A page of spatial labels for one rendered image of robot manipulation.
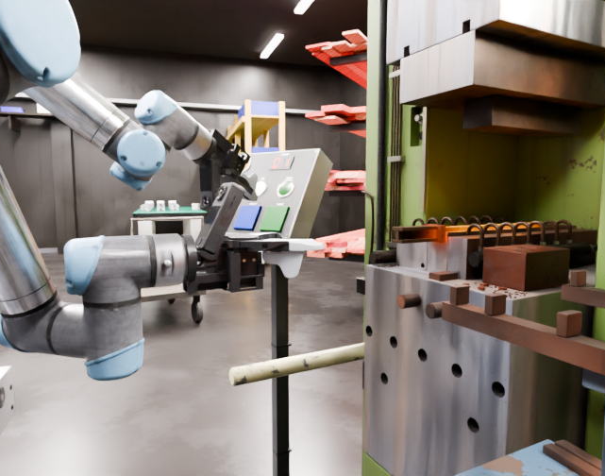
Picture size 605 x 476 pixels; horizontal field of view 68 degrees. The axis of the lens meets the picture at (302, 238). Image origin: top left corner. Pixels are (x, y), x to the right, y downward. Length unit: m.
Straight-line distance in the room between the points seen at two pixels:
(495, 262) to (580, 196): 0.51
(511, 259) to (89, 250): 0.65
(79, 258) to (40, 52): 0.25
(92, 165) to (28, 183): 1.10
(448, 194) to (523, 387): 0.56
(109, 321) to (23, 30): 0.35
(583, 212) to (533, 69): 0.43
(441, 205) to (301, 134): 8.56
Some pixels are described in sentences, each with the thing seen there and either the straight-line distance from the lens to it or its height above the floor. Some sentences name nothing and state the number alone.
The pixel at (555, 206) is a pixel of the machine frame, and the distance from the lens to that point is 1.35.
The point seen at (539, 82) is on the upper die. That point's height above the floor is 1.29.
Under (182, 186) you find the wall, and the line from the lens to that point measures 9.15.
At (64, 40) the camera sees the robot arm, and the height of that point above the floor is 1.23.
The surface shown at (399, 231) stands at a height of 1.00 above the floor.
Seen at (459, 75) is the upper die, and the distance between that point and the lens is 0.93.
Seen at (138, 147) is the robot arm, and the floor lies 1.15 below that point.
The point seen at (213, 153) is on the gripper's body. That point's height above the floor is 1.17.
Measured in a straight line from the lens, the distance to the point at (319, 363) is 1.25.
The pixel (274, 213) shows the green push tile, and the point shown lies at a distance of 1.21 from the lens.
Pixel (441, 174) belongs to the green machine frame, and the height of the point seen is 1.12.
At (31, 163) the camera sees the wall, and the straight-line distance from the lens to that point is 9.40.
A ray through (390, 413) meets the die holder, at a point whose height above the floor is 0.61.
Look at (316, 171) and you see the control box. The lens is 1.24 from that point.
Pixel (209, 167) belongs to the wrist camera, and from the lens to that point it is 1.02.
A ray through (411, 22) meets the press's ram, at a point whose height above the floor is 1.43.
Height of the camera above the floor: 1.08
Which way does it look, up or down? 6 degrees down
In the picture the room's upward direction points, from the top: straight up
